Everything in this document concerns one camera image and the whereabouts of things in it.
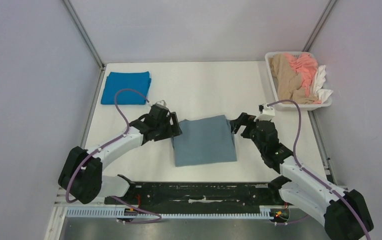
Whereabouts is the beige t shirt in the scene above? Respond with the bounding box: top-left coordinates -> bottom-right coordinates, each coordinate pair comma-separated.
268,53 -> 301,101

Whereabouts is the white plastic laundry basket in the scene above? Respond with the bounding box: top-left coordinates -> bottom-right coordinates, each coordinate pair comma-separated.
264,51 -> 333,112

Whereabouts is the folded bright blue t shirt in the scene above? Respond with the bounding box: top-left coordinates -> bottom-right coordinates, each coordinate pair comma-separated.
100,71 -> 152,105

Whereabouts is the aluminium frame post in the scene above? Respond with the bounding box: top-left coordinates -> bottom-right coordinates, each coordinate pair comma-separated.
61,0 -> 105,69
302,0 -> 339,52

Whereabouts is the left aluminium frame post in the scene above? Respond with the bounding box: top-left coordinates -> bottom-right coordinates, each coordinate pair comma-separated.
61,0 -> 105,69

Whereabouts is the right aluminium frame post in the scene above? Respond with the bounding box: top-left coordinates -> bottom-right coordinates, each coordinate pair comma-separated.
302,0 -> 339,52

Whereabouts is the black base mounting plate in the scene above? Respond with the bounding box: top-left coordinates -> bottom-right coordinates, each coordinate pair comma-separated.
121,181 -> 285,214

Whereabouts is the white slotted cable duct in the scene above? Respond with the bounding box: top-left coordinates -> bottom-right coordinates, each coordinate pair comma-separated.
65,206 -> 276,220

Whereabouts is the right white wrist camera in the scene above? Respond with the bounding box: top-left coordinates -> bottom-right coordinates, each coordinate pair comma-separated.
254,103 -> 276,122

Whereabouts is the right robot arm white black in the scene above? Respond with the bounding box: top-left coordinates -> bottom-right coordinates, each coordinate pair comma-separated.
229,112 -> 374,240

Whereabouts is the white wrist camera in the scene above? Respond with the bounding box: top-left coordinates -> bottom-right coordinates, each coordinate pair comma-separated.
254,103 -> 276,122
151,100 -> 168,109

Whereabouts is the grey-blue t shirt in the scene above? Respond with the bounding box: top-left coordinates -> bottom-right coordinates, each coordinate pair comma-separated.
171,115 -> 237,167

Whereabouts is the pink t shirt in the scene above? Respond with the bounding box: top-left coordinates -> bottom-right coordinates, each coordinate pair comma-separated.
283,52 -> 321,104

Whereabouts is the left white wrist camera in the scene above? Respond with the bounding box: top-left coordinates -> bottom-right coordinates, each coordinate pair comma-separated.
151,100 -> 168,109

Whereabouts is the white t shirt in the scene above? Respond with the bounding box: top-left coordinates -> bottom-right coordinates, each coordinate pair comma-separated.
310,65 -> 334,104

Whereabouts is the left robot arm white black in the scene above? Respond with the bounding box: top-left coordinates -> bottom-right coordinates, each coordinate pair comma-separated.
58,103 -> 182,204

